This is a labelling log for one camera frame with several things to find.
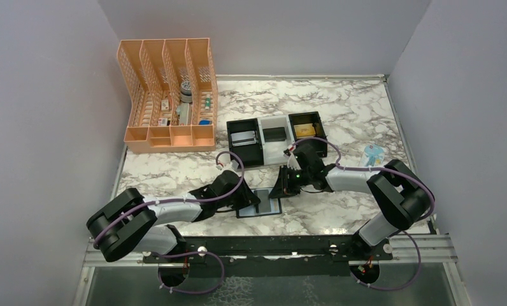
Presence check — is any black mounting rail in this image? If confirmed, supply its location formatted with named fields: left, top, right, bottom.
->
left=143, top=235, right=393, bottom=277

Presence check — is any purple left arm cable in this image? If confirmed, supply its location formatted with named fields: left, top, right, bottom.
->
left=92, top=150, right=246, bottom=295

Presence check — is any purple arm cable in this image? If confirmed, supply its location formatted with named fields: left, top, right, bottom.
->
left=283, top=136, right=436, bottom=292
left=92, top=150, right=246, bottom=295

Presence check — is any red white small box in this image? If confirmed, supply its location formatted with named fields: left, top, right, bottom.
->
left=157, top=117, right=169, bottom=126

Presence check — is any black right card bin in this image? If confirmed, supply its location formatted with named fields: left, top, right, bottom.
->
left=289, top=112, right=328, bottom=157

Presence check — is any green white small tube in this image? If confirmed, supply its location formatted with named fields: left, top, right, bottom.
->
left=204, top=95, right=211, bottom=111

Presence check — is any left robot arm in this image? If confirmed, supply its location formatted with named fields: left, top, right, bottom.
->
left=86, top=170, right=261, bottom=262

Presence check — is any white middle card bin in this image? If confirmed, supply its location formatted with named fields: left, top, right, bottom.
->
left=257, top=115, right=294, bottom=166

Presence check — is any black card bin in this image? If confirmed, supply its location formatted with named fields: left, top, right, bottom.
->
left=226, top=119, right=264, bottom=168
left=289, top=112, right=328, bottom=157

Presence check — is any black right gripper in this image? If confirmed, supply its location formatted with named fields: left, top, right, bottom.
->
left=269, top=164, right=311, bottom=198

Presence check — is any grey flat box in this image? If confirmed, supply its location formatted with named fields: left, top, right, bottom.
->
left=177, top=103, right=192, bottom=126

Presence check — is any blue nail clipper package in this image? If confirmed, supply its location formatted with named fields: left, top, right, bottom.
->
left=359, top=144, right=385, bottom=167

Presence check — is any black card back side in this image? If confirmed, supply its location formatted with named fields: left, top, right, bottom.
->
left=254, top=189, right=278, bottom=214

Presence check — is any gold credit card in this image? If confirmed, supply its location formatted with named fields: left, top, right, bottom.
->
left=294, top=124, right=317, bottom=138

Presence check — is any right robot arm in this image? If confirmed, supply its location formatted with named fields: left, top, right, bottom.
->
left=269, top=143, right=435, bottom=259

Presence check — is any peach plastic file organizer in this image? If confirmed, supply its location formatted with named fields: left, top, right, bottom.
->
left=117, top=38, right=218, bottom=154

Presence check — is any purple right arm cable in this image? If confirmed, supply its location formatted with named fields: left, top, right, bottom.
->
left=283, top=136, right=436, bottom=292

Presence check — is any black left card bin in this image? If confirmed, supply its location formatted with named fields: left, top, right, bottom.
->
left=226, top=119, right=264, bottom=168

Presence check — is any black leather card holder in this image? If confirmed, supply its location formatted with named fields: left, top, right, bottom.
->
left=236, top=188, right=283, bottom=219

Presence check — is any silver card in left bin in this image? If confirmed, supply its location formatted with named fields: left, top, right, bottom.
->
left=231, top=131, right=257, bottom=147

